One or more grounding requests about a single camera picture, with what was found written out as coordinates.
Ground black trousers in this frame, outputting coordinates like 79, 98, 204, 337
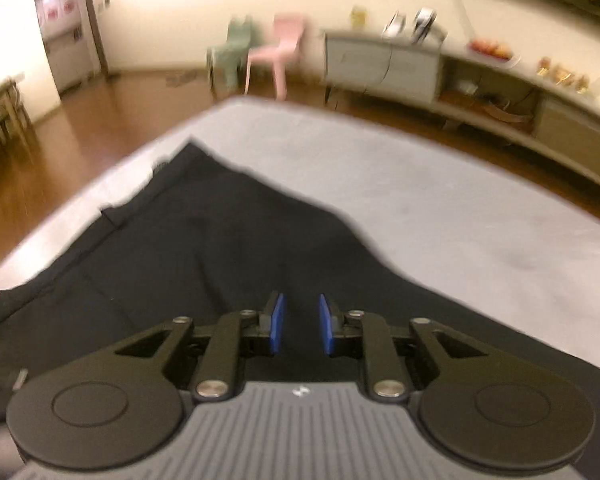
0, 143, 600, 436

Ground long tv sideboard cabinet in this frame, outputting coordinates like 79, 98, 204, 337
324, 29, 600, 183

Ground golden ornaments on sideboard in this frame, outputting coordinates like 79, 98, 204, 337
536, 58, 590, 94

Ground red fruit plate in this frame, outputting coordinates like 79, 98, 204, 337
467, 38, 515, 63

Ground green plastic chair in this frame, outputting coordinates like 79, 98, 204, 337
206, 15, 260, 96

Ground spare gripper on sideboard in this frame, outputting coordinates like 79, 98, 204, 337
412, 8, 448, 44

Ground yellow cup on sideboard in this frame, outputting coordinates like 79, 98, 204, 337
350, 6, 367, 32

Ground pink plastic chair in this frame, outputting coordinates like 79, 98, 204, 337
245, 14, 306, 101

